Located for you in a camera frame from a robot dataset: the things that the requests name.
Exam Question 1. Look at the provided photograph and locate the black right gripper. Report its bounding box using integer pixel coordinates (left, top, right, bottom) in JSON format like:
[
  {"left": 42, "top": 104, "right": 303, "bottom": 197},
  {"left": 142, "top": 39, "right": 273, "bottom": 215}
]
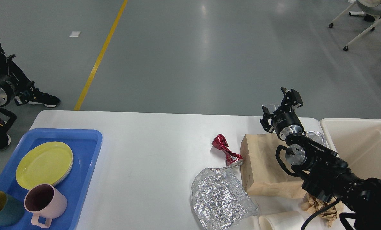
[{"left": 260, "top": 87, "right": 305, "bottom": 141}]

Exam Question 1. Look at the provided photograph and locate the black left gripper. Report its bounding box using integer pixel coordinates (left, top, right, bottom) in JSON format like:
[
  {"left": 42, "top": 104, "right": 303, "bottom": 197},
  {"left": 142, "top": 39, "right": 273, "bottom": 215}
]
[{"left": 0, "top": 54, "right": 37, "bottom": 107}]

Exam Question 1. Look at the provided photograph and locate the yellow plate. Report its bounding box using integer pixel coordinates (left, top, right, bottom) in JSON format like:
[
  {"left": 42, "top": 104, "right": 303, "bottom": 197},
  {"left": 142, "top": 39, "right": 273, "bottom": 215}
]
[{"left": 15, "top": 141, "right": 74, "bottom": 190}]

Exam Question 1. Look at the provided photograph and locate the pink mug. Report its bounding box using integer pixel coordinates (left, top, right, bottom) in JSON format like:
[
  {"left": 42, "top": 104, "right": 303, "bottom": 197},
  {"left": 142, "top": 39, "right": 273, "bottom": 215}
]
[{"left": 23, "top": 184, "right": 68, "bottom": 229}]

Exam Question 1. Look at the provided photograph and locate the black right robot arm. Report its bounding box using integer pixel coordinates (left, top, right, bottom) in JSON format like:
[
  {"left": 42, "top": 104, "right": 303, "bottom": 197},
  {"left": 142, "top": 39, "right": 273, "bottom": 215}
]
[{"left": 260, "top": 87, "right": 381, "bottom": 230}]

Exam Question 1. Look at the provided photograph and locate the person in black clothes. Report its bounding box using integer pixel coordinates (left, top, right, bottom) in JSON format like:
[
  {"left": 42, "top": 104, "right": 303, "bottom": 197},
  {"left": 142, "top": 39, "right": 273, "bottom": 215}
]
[{"left": 0, "top": 43, "right": 61, "bottom": 108}]

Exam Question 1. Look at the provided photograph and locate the brown paper bag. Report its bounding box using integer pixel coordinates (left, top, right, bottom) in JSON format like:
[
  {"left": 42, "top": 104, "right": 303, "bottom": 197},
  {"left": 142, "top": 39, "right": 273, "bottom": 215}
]
[{"left": 240, "top": 134, "right": 306, "bottom": 199}]

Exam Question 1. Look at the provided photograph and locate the crushed red can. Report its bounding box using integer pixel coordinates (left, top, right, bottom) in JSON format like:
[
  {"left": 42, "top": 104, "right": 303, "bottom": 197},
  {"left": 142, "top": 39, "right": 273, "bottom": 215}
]
[{"left": 212, "top": 134, "right": 243, "bottom": 167}]

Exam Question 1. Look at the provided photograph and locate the blue plastic tray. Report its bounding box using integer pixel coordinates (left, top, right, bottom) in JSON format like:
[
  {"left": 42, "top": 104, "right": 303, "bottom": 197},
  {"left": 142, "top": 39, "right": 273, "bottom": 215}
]
[{"left": 0, "top": 128, "right": 102, "bottom": 230}]

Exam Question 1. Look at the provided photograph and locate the pink plate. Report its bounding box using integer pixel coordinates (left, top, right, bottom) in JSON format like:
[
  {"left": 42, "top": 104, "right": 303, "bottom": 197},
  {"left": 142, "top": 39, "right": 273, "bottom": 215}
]
[{"left": 52, "top": 157, "right": 74, "bottom": 186}]

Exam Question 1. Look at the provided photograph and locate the beige plastic bin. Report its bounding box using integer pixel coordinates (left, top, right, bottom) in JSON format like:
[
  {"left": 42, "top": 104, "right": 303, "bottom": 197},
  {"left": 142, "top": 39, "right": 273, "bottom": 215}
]
[{"left": 320, "top": 118, "right": 381, "bottom": 179}]

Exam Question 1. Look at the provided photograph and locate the crumpled brown paper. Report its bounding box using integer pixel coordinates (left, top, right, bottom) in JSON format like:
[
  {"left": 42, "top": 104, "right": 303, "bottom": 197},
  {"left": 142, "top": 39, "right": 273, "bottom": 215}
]
[{"left": 301, "top": 193, "right": 344, "bottom": 228}]

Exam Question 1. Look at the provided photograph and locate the crumpled aluminium foil sheet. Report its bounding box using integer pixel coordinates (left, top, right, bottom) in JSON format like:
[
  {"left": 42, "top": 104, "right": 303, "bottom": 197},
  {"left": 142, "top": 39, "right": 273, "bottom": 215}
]
[{"left": 191, "top": 166, "right": 259, "bottom": 230}]

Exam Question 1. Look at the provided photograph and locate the white paper cup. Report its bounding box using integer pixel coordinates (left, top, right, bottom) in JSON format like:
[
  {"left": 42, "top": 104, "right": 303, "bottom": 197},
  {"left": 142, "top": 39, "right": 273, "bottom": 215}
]
[{"left": 259, "top": 211, "right": 304, "bottom": 230}]

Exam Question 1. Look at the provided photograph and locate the teal yellow cup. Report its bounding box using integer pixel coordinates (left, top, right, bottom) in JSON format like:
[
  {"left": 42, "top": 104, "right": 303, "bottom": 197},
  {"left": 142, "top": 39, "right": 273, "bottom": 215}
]
[{"left": 0, "top": 191, "right": 25, "bottom": 226}]

